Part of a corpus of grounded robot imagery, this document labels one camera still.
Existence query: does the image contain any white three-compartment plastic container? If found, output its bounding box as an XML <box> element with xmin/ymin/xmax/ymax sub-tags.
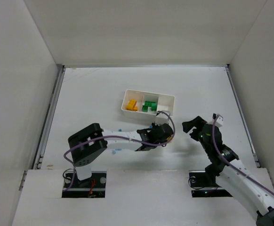
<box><xmin>121</xmin><ymin>89</ymin><xmax>175</xmax><ymax>124</ymax></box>

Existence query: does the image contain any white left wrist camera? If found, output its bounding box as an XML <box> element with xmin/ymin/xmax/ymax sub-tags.
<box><xmin>154</xmin><ymin>111</ymin><xmax>170</xmax><ymax>125</ymax></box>

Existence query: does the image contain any small green lego brick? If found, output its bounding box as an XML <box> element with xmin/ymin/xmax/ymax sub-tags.
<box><xmin>142</xmin><ymin>105</ymin><xmax>148</xmax><ymax>112</ymax></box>

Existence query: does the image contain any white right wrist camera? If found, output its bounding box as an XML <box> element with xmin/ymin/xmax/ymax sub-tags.
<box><xmin>213</xmin><ymin>113</ymin><xmax>224</xmax><ymax>128</ymax></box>

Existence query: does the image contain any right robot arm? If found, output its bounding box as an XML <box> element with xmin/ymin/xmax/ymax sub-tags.
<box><xmin>182</xmin><ymin>114</ymin><xmax>274</xmax><ymax>226</ymax></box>

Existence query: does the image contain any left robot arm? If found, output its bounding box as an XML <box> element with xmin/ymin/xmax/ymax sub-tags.
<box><xmin>64</xmin><ymin>123</ymin><xmax>176</xmax><ymax>181</ymax></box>

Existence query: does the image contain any yellow curved lego brick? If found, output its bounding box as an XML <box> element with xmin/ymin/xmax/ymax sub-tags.
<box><xmin>126</xmin><ymin>99</ymin><xmax>137</xmax><ymax>111</ymax></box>

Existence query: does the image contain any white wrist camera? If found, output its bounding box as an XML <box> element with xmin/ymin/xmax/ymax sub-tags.
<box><xmin>154</xmin><ymin>111</ymin><xmax>170</xmax><ymax>125</ymax></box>
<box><xmin>213</xmin><ymin>113</ymin><xmax>224</xmax><ymax>128</ymax></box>

